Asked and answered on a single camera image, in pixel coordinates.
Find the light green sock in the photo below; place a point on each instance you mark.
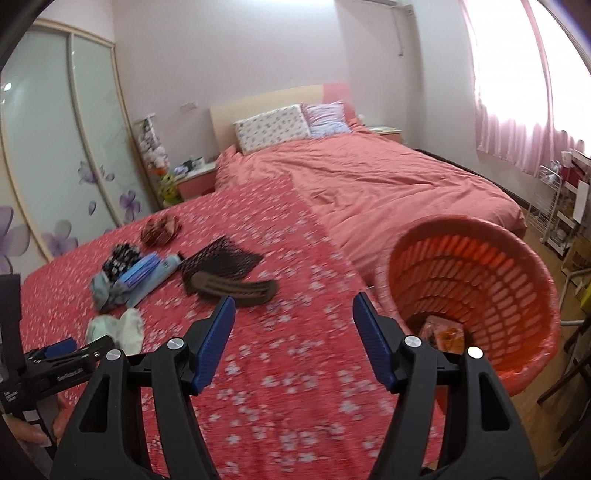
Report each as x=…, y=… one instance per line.
x=127, y=331

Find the cluttered desk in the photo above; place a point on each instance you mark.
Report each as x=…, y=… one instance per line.
x=574, y=210

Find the white wire rack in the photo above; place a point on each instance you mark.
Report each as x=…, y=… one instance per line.
x=542, y=212

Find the black mesh cloth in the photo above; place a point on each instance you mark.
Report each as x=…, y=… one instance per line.
x=222, y=258

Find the pink striped pillow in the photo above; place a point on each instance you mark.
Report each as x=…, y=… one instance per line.
x=326, y=119

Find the white air conditioner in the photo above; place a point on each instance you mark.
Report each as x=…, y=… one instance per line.
x=390, y=3

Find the blue tissue pack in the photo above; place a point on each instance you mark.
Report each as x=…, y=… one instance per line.
x=138, y=272

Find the person's left hand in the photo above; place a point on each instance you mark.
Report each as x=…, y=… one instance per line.
x=28, y=433

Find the bed with salmon duvet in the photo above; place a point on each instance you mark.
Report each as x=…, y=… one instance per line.
x=364, y=188

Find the white floral pillow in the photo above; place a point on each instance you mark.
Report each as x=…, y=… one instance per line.
x=271, y=128

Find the sliding wardrobe with flowers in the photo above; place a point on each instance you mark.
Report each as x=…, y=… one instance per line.
x=70, y=171

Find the orange plastic laundry basket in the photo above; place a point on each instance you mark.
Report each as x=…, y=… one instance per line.
x=479, y=275

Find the green plush toy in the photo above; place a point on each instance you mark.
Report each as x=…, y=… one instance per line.
x=168, y=191

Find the plush toy display tube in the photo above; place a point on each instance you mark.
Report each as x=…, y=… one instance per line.
x=153, y=154

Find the red floral tablecloth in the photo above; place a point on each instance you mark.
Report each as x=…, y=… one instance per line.
x=294, y=396

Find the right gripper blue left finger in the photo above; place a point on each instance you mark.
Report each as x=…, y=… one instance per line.
x=213, y=342

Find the black daisy scrunchie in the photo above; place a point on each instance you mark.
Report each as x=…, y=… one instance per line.
x=122, y=258

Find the red plaid scrunchie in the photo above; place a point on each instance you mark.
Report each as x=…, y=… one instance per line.
x=159, y=232

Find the snack wrapper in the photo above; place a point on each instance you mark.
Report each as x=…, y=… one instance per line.
x=444, y=334

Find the grey sock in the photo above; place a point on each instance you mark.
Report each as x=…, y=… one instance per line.
x=105, y=295

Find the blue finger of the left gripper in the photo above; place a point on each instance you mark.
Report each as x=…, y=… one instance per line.
x=61, y=348

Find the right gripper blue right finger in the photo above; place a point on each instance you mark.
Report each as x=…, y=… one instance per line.
x=375, y=343

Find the pink curtain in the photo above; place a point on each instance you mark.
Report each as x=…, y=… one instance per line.
x=531, y=85

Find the pink white nightstand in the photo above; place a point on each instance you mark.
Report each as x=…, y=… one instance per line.
x=197, y=183

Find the right side nightstand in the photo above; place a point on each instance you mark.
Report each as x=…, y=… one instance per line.
x=388, y=132

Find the beige pink headboard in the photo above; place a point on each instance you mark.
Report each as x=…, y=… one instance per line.
x=223, y=117

